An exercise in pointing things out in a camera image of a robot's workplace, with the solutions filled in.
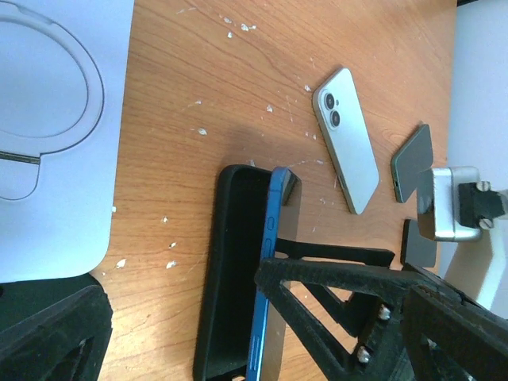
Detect dark green phone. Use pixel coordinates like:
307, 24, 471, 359
391, 124, 433, 203

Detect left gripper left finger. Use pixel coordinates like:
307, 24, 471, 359
1, 274, 113, 380

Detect white phone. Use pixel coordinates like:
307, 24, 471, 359
312, 67, 379, 214

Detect lavender phone case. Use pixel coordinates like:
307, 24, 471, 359
1, 1, 134, 283

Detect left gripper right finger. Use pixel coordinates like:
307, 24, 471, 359
270, 239, 507, 380

